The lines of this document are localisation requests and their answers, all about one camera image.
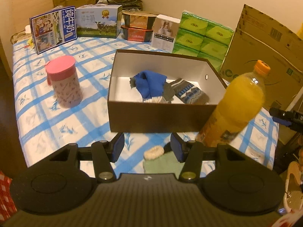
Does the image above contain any blue knit sock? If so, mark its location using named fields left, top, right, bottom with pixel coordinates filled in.
left=129, top=70, right=167, bottom=100

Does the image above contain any white product box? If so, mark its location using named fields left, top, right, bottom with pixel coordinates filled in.
left=151, top=14, right=180, bottom=53

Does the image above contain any blue white milk carton box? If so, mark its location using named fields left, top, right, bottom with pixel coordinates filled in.
left=29, top=6, right=77, bottom=54

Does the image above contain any green cloth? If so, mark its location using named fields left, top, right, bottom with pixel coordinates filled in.
left=143, top=151, right=184, bottom=178

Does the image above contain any black bag with cables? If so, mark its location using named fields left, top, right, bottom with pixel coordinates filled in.
left=95, top=0, right=143, bottom=11

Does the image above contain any pink lidded canister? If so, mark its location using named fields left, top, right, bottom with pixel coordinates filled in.
left=45, top=55, right=83, bottom=108

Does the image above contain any cow picture milk box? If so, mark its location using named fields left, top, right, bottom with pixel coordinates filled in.
left=76, top=4, right=122, bottom=38

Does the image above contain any large brown cardboard box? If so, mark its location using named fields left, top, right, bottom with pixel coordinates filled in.
left=219, top=5, right=302, bottom=112

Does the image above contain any red white checked cloth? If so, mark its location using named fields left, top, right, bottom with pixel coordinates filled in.
left=0, top=171, right=17, bottom=223

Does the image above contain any cream knitted hair scrunchie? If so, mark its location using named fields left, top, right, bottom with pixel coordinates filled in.
left=143, top=145, right=164, bottom=160

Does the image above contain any orange juice bottle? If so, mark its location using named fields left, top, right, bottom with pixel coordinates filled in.
left=195, top=60, right=271, bottom=147

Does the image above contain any brown cardboard shoe box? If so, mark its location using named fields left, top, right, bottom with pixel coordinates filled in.
left=107, top=50, right=226, bottom=133

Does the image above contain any blue white checked bedsheet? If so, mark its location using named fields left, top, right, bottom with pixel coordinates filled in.
left=12, top=36, right=279, bottom=176

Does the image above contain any orange food box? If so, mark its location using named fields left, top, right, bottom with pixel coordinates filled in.
left=122, top=11, right=157, bottom=30
left=121, top=25, right=153, bottom=42

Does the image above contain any lower orange food box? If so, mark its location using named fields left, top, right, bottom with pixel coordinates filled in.
left=121, top=25, right=153, bottom=42

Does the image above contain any grey patterned knit sock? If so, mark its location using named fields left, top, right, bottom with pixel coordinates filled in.
left=162, top=78, right=209, bottom=105

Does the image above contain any upper orange food box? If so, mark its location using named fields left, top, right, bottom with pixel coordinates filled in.
left=122, top=11, right=157, bottom=30

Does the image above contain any green tissue pack bundle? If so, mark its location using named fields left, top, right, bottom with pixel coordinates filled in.
left=173, top=10, right=234, bottom=71

